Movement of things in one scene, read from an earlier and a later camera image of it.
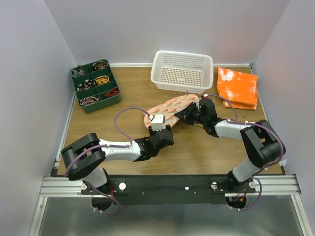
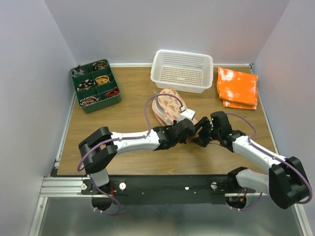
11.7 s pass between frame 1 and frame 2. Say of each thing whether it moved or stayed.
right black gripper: moved
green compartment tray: stayed
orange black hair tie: stayed
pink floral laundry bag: moved
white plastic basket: stayed
